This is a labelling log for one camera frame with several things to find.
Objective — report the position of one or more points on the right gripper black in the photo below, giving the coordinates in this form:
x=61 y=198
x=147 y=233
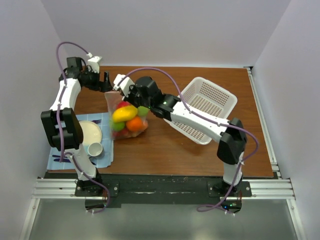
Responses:
x=132 y=89

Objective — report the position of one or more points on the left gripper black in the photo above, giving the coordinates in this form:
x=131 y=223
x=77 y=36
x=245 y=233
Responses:
x=105 y=86

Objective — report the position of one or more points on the yellow fake lemon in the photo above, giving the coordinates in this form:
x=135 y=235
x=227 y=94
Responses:
x=124 y=114

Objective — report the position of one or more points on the clear zip top bag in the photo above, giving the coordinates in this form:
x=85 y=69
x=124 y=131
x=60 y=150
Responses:
x=113 y=98

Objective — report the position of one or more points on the white plastic basket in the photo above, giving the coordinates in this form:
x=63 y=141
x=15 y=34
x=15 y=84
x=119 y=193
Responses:
x=208 y=97

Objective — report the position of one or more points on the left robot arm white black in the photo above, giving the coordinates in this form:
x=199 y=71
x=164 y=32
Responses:
x=62 y=128

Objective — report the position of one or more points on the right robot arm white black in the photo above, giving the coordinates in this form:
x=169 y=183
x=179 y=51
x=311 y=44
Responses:
x=231 y=142

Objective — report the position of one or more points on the green fake apple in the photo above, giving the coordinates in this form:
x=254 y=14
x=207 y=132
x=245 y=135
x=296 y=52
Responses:
x=142 y=111

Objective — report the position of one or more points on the red fake apple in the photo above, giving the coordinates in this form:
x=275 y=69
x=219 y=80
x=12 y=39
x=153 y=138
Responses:
x=123 y=104

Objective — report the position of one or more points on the orange fake orange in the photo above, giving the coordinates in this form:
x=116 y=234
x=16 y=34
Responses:
x=136 y=124

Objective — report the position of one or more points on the blue checkered cloth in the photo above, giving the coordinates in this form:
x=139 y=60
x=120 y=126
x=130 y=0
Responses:
x=102 y=120

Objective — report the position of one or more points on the beige ceramic plate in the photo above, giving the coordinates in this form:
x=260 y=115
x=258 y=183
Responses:
x=91 y=132

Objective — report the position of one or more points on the white ceramic cup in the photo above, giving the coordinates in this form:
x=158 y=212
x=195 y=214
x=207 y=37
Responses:
x=95 y=150

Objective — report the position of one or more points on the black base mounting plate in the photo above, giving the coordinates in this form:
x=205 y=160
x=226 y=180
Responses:
x=122 y=189

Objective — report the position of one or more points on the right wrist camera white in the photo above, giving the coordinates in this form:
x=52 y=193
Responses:
x=122 y=84

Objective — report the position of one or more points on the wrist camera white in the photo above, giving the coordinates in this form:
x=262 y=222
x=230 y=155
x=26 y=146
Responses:
x=122 y=84
x=94 y=62

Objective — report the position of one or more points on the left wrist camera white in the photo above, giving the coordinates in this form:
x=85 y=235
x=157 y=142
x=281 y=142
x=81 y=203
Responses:
x=94 y=62

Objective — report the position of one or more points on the blue handled utensil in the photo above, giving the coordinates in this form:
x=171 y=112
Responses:
x=56 y=158

